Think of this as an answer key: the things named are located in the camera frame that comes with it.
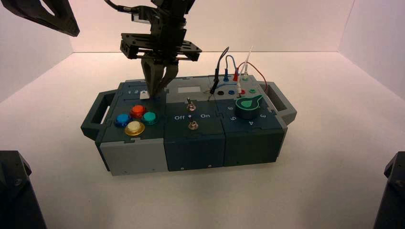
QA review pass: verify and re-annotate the green pointer rotary knob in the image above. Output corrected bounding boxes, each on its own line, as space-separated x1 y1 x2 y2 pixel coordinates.
234 94 264 120

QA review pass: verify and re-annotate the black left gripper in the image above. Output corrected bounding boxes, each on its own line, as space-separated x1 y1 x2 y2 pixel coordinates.
120 17 203 97

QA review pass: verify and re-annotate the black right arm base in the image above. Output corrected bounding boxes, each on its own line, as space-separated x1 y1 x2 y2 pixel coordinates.
373 151 405 229

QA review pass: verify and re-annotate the grey and teal modular box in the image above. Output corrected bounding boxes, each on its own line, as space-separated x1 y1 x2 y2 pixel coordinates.
81 75 298 177

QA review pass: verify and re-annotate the yellow round push button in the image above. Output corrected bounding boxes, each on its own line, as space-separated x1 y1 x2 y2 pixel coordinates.
124 121 146 137

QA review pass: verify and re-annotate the blue round push button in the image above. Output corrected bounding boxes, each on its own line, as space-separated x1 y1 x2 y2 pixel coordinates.
114 114 133 128

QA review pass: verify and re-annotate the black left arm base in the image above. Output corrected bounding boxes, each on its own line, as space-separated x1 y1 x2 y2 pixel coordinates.
0 150 48 229

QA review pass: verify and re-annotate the white plug cable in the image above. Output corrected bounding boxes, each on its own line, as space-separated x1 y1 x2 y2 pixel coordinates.
237 46 254 93

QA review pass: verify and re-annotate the small grey display window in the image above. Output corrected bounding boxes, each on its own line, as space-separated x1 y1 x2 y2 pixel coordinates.
178 86 202 94

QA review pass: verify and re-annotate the green round push button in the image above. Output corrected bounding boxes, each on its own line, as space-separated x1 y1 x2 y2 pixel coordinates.
141 112 160 126

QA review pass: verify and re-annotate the black camera cable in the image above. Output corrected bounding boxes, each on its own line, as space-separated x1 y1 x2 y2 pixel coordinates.
104 0 140 14

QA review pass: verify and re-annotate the red round push button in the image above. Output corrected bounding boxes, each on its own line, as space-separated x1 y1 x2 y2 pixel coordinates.
130 104 148 119

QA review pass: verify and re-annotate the red plug cable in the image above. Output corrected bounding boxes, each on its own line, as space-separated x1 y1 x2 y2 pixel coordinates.
233 62 268 95

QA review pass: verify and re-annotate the dark teal box handle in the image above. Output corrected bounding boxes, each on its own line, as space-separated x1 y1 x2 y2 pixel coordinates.
81 89 117 141
259 81 298 126

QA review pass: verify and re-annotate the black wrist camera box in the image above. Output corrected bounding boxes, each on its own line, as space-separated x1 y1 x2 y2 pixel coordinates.
131 7 154 25

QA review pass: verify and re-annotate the blue plug cable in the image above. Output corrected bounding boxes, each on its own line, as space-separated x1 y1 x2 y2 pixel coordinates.
223 55 238 83

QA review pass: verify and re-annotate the black plug cable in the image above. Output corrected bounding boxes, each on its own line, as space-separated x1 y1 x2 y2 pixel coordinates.
207 46 230 102

